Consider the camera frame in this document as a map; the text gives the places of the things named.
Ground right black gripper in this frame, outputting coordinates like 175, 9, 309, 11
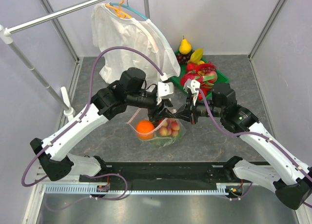
173, 93, 224, 124

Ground red lychee bunch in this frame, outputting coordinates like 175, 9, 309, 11
158, 119, 181, 137

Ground clear pink-dotted zip bag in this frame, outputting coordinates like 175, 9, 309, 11
126, 108, 186, 145

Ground orange fruit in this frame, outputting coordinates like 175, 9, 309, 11
136, 120, 155, 140

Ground green lettuce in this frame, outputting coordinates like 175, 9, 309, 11
147, 131, 184, 148

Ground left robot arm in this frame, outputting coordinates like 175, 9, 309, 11
30, 67, 174, 182

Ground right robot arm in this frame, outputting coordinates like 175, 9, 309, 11
174, 80, 312, 210

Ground red tomato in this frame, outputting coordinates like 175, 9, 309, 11
198, 89, 207, 100

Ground pink dragon fruit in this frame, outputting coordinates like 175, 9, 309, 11
180, 71, 214, 90

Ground pink peach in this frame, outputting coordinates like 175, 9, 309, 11
203, 71, 218, 84

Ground red pepper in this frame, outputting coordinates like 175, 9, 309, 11
195, 63, 215, 73

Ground red grape bunch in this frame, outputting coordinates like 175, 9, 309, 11
200, 66, 216, 75

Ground dark purple grapes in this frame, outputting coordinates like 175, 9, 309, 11
176, 53, 191, 65

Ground yellow star fruit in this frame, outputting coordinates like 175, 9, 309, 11
187, 48, 203, 64

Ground yellow pear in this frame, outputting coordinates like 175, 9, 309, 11
179, 37, 192, 55

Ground white t-shirt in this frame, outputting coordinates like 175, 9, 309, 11
91, 3, 181, 85

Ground orange clothes hanger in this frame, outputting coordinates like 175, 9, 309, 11
105, 0, 132, 19

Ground teal clothes hanger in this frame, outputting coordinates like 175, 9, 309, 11
109, 1, 171, 49

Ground white metal clothes rack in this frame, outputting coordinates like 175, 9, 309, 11
0, 0, 151, 122

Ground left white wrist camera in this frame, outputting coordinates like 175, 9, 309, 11
156, 73, 175, 104

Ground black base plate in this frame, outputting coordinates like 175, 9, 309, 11
79, 157, 254, 189

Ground light blue cable duct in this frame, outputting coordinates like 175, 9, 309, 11
44, 184, 228, 196

